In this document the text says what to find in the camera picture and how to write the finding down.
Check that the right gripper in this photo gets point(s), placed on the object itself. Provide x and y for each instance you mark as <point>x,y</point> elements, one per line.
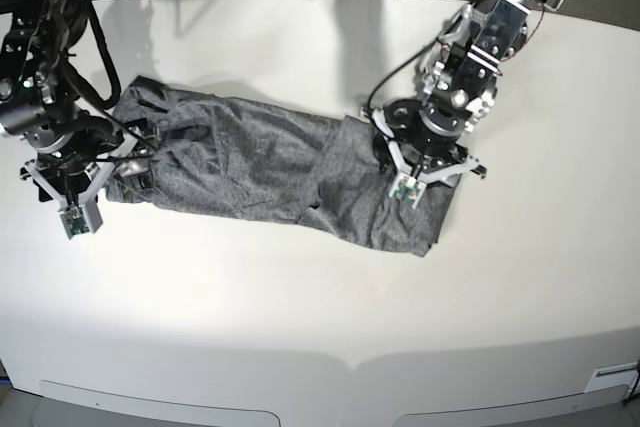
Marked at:
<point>73,175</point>

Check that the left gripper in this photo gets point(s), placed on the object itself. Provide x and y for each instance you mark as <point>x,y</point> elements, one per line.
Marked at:
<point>401,121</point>

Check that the grey long-sleeve T-shirt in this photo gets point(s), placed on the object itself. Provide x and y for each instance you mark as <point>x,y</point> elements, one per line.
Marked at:
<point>242,159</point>

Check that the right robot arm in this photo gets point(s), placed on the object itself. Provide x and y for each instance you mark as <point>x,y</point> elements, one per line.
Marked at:
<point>45,100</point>

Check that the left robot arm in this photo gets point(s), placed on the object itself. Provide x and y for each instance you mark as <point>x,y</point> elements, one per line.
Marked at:
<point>458,71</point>

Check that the white label plate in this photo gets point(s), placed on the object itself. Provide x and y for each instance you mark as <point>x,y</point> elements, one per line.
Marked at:
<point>613,376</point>

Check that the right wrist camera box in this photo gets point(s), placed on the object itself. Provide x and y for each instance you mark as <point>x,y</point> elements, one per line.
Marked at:
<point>82,219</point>

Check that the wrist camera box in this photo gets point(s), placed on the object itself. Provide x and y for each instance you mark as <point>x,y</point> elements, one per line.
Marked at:
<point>407,189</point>
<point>82,219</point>

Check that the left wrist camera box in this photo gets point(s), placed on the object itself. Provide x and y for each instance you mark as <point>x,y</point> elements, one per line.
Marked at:
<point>407,189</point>

